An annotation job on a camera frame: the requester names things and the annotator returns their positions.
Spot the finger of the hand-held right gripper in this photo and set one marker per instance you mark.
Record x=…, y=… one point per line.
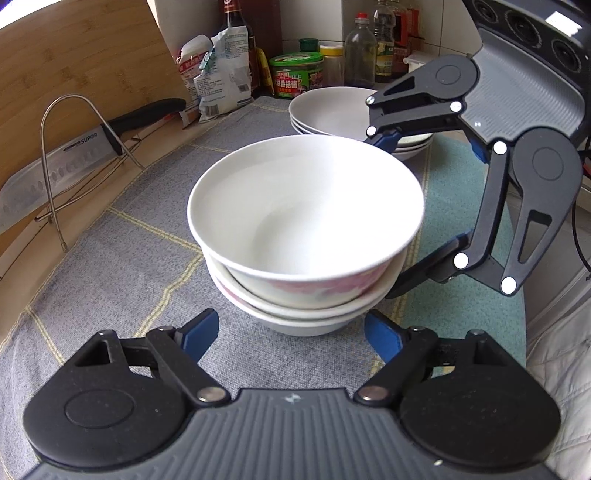
x=385, y=141
x=461, y=242

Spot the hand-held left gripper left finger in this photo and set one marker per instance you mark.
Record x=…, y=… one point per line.
x=203, y=330

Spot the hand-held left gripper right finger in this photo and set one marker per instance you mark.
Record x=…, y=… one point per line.
x=383, y=334

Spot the clear glass bottle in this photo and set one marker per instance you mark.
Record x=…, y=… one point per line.
x=360, y=60

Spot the yellow label bottle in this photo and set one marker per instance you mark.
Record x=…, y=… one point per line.
x=384, y=55

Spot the white plastic box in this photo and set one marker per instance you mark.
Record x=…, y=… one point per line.
x=420, y=62

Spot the yellow lid spice bottle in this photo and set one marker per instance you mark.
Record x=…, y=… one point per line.
x=332, y=69

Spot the grey plaid cloth mat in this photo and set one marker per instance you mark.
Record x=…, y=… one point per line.
x=138, y=258

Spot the green lid sauce jar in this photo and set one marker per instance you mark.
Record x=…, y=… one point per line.
x=295, y=78

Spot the dark red label bottle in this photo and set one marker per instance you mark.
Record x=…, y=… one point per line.
x=406, y=27

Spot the yellow packet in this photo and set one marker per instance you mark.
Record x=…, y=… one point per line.
x=264, y=69

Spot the white quilted clothing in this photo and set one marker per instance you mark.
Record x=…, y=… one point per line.
x=568, y=369

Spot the white plastic bag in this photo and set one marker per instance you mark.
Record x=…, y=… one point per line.
x=221, y=83

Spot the teal binder clip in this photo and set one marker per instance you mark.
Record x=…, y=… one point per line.
x=208, y=60

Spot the dark soy sauce bottle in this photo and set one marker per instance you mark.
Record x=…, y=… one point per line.
x=233, y=14

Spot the red and white bag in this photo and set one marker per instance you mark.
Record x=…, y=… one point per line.
x=187, y=69

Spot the bamboo cutting board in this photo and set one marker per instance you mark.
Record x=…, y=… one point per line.
x=83, y=55

